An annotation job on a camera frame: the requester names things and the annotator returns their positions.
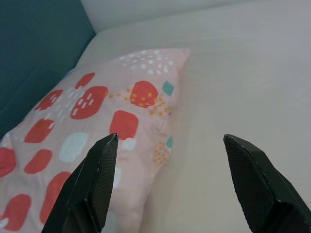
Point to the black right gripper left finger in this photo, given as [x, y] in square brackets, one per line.
[90, 189]

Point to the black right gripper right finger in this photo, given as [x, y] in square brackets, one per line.
[262, 194]

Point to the pink pillow orange spots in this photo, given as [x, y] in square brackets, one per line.
[104, 109]

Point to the cream mattress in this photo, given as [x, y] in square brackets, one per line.
[243, 85]

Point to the blue grey upholstered headboard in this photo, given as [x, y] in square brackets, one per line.
[36, 48]

